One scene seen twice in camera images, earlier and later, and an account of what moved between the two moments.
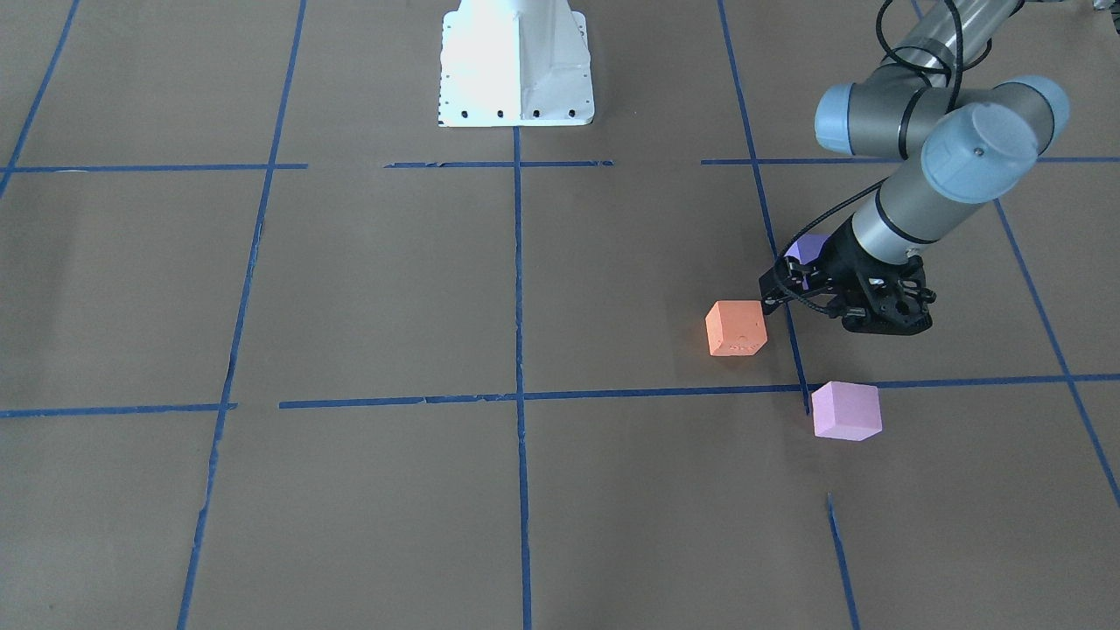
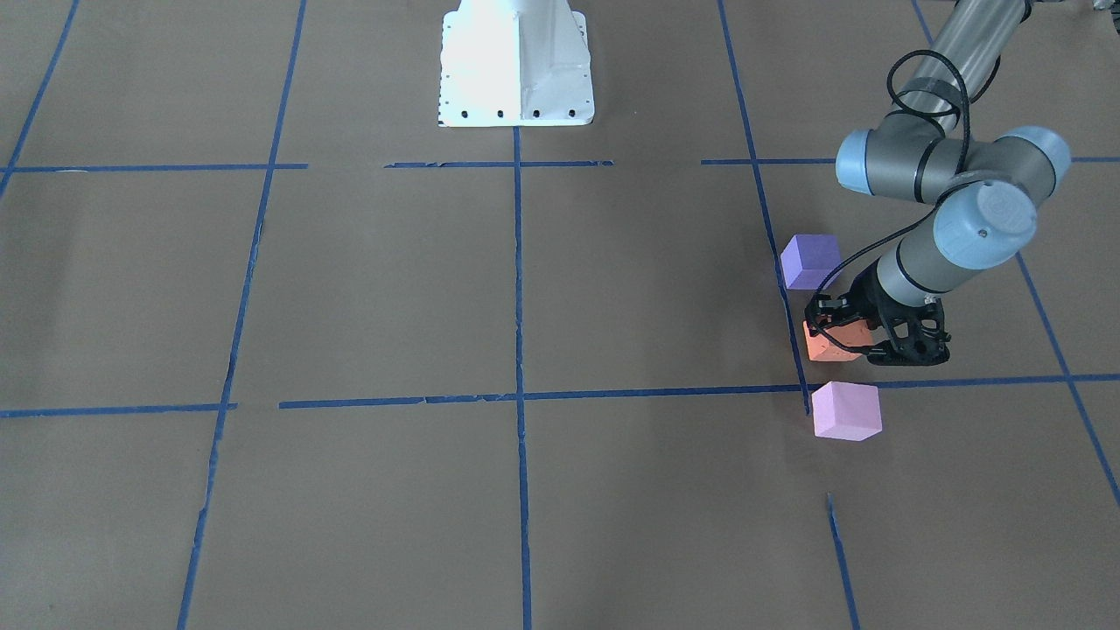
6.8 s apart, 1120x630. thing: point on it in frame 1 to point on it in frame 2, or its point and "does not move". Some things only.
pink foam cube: [845, 410] does not move
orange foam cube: [736, 328] to [850, 333]
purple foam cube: [809, 247] does not move
